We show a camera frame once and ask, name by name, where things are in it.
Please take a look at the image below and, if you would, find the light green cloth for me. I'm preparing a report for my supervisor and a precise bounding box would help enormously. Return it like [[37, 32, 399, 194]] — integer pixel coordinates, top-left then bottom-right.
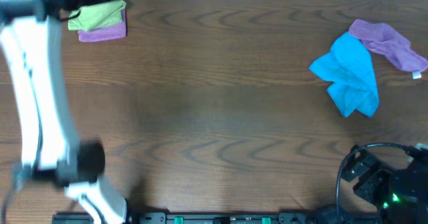
[[68, 0, 126, 31]]

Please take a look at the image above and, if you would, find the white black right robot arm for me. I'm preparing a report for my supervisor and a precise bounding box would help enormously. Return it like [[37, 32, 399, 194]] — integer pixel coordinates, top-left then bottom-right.
[[306, 147, 427, 224]]

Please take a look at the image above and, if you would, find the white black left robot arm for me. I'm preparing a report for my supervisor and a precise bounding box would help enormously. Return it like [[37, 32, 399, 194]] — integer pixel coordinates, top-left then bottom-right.
[[1, 0, 130, 223]]

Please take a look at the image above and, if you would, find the blue crumpled cloth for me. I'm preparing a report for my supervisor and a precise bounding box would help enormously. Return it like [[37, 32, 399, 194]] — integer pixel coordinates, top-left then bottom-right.
[[310, 32, 379, 118]]

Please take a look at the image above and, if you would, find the purple crumpled cloth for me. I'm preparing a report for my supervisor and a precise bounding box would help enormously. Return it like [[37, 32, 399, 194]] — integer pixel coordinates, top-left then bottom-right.
[[348, 19, 427, 80]]

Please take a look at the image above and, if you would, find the folded pink cloth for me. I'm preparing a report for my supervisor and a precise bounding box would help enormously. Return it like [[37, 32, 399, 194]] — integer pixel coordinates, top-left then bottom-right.
[[78, 9, 127, 42]]

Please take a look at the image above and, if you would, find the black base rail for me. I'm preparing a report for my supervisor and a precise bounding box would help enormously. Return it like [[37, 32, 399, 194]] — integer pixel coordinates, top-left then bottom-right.
[[51, 210, 381, 224]]

